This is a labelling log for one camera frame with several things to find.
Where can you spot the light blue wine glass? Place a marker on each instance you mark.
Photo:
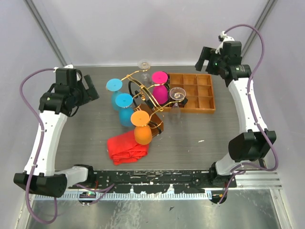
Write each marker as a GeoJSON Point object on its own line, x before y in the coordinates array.
{"type": "Point", "coordinates": [114, 85]}

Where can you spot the pink wine glass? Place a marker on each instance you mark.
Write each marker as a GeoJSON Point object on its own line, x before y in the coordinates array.
{"type": "Point", "coordinates": [160, 92]}

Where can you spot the red cloth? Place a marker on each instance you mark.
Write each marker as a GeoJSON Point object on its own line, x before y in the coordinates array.
{"type": "Point", "coordinates": [124, 149]}

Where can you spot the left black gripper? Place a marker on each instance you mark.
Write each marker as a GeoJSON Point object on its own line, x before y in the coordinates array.
{"type": "Point", "coordinates": [92, 92]}

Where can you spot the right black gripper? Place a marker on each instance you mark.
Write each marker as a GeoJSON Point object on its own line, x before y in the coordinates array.
{"type": "Point", "coordinates": [207, 54]}

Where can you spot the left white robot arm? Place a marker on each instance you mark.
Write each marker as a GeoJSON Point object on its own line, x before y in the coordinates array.
{"type": "Point", "coordinates": [63, 99]}

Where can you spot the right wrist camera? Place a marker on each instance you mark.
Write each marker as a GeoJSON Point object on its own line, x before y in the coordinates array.
{"type": "Point", "coordinates": [223, 37]}

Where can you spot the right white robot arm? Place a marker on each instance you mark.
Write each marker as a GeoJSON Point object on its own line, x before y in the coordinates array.
{"type": "Point", "coordinates": [254, 139]}

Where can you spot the wooden compartment tray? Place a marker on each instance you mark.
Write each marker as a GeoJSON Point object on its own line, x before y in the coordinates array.
{"type": "Point", "coordinates": [199, 92]}

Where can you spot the orange wine glass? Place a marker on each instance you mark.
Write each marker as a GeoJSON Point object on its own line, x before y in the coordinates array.
{"type": "Point", "coordinates": [142, 132]}

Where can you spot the clear wine glass front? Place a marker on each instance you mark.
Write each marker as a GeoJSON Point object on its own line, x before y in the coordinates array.
{"type": "Point", "coordinates": [177, 94]}

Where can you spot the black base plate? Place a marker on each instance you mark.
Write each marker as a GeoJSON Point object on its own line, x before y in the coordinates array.
{"type": "Point", "coordinates": [157, 181]}

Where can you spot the gold wine glass rack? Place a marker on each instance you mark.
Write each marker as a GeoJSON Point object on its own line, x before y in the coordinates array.
{"type": "Point", "coordinates": [137, 89]}

